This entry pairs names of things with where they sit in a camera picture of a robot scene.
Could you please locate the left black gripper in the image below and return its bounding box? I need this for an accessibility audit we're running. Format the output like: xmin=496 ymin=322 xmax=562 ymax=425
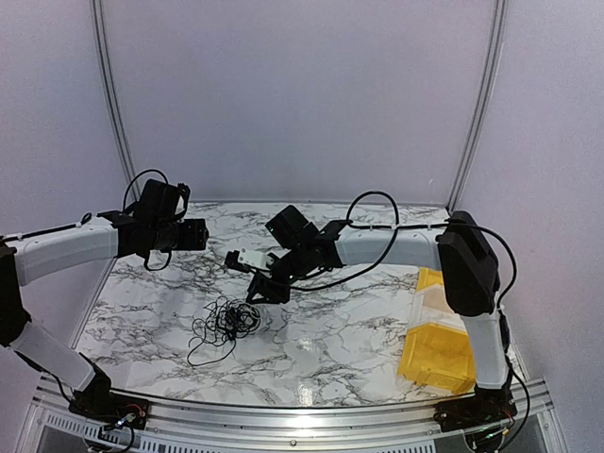
xmin=151 ymin=218 xmax=208 ymax=250

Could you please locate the black cable bundle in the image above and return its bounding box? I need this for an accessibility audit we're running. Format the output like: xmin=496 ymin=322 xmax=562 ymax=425
xmin=186 ymin=295 xmax=263 ymax=368

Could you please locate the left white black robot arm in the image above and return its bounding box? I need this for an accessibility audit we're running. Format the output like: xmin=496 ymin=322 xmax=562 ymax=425
xmin=1 ymin=176 xmax=209 ymax=420

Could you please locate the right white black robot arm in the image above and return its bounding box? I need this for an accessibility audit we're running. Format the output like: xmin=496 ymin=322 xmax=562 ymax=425
xmin=234 ymin=205 xmax=517 ymax=426

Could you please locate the far yellow storage bin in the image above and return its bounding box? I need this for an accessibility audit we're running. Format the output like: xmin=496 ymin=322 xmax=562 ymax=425
xmin=415 ymin=267 xmax=444 ymax=294

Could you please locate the yellow storage bin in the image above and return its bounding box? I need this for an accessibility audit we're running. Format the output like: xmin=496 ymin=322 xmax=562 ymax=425
xmin=415 ymin=267 xmax=444 ymax=294
xmin=397 ymin=323 xmax=476 ymax=394

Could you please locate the clear plastic storage bin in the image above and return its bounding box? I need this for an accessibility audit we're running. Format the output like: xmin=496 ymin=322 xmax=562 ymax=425
xmin=409 ymin=285 xmax=465 ymax=331

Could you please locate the near yellow storage bin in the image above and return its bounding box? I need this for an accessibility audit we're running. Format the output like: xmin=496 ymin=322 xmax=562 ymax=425
xmin=397 ymin=323 xmax=476 ymax=394

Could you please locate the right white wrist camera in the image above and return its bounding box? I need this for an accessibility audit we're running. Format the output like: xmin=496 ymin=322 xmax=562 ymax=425
xmin=225 ymin=249 xmax=277 ymax=273

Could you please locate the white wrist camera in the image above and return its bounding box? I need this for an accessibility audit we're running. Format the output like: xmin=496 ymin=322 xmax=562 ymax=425
xmin=225 ymin=249 xmax=277 ymax=273
xmin=174 ymin=182 xmax=191 ymax=221

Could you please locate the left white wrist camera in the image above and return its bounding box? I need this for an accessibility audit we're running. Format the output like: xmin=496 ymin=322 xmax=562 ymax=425
xmin=174 ymin=182 xmax=191 ymax=221

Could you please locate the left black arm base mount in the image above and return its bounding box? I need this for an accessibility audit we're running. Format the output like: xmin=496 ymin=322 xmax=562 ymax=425
xmin=68 ymin=393 xmax=150 ymax=429

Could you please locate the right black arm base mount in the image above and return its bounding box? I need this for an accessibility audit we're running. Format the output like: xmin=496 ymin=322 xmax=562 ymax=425
xmin=433 ymin=392 xmax=517 ymax=432

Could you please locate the aluminium front frame rail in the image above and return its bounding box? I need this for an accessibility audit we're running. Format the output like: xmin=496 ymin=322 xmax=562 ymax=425
xmin=27 ymin=375 xmax=567 ymax=453

